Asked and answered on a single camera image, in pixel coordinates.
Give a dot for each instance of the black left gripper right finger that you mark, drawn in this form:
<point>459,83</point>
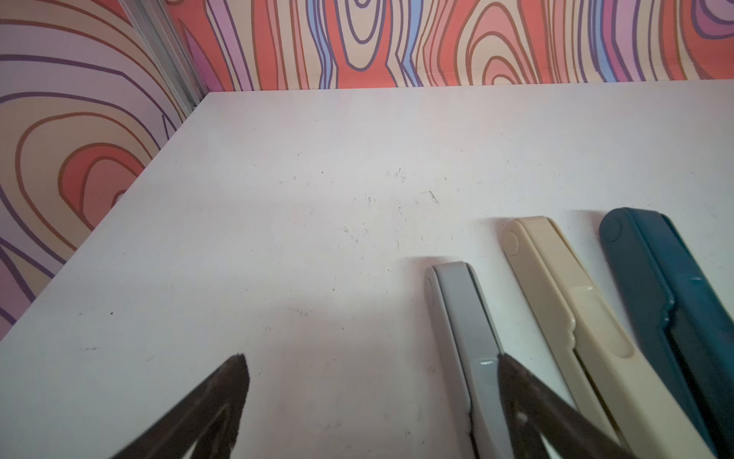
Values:
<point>536,416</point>

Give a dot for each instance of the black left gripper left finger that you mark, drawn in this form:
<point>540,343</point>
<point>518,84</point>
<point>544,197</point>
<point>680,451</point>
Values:
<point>204,424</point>

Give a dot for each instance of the grey pruning pliers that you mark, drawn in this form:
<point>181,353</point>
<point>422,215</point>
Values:
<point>469,350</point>

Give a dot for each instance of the beige pruning pliers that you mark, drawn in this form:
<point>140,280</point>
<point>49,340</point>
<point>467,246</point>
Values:
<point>612,383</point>

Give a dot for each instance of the teal pruning pliers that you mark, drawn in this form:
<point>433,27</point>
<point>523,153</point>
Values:
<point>681,326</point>

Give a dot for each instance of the aluminium frame post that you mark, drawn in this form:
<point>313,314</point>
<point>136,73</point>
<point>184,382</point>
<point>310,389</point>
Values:
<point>155,25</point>

